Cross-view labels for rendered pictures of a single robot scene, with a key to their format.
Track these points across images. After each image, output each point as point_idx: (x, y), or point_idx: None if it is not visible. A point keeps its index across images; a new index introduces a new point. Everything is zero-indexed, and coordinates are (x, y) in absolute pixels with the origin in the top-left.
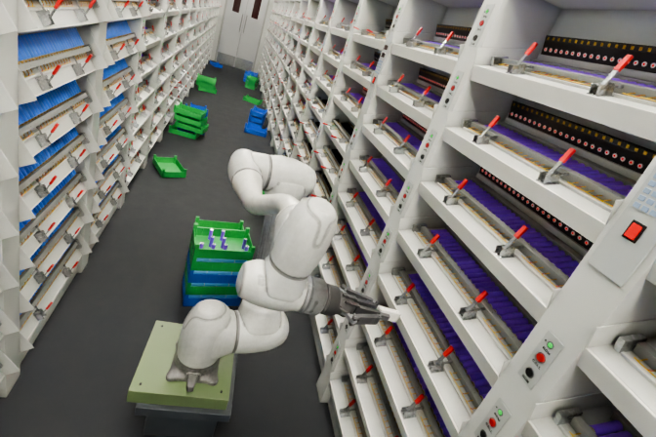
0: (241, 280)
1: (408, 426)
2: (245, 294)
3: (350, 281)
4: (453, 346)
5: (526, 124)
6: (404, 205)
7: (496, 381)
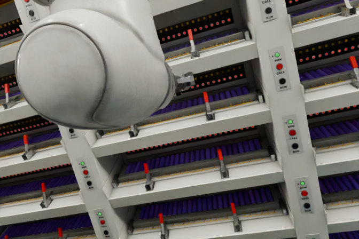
0: (82, 40)
1: (236, 175)
2: (122, 65)
3: (63, 205)
4: (195, 105)
5: None
6: None
7: (257, 46)
